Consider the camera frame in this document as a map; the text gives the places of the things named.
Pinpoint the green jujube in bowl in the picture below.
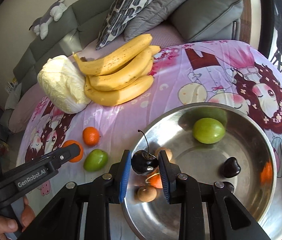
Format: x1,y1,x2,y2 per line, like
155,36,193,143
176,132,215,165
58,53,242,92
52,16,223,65
192,118,225,144

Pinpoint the grey leather cushion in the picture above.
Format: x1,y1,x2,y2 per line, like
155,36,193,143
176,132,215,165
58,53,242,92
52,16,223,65
170,0,244,42

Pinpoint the yellow banana bunch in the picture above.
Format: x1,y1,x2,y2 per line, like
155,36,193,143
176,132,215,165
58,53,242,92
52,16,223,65
73,34,161,106

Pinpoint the grey fabric pillow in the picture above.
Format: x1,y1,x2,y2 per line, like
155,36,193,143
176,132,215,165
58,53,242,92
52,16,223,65
124,0,187,41

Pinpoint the dark cherry without stem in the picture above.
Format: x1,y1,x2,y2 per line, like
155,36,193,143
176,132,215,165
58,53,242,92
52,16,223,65
221,157,241,178

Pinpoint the person's left hand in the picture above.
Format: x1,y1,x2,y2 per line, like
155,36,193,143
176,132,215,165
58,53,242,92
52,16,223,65
0,196,35,240

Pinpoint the stainless steel round bowl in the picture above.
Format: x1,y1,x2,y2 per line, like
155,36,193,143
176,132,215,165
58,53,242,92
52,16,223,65
122,103,276,239

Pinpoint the grey white plush toy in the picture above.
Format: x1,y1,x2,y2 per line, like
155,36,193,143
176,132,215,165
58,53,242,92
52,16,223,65
29,0,67,40

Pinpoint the dark cherry long stem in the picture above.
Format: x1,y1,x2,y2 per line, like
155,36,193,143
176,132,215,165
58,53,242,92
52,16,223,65
131,129,158,176

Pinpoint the grey sofa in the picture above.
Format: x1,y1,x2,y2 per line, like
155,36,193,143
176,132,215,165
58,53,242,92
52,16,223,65
0,0,132,98

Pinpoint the dark cherry with stem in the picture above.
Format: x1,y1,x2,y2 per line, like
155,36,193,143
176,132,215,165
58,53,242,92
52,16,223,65
223,181,235,193

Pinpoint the pink cartoon print tablecloth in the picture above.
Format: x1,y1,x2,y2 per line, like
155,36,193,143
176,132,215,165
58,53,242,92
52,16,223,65
16,41,282,239

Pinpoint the black white patterned pillow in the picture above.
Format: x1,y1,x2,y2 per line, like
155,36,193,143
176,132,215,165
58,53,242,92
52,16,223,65
96,0,153,50

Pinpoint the brown longan fruit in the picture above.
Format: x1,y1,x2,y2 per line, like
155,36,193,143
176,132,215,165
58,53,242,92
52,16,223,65
137,186,157,203
155,147,173,161

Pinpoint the white napa cabbage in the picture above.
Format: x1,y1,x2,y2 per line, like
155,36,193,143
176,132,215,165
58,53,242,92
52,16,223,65
37,55,91,114

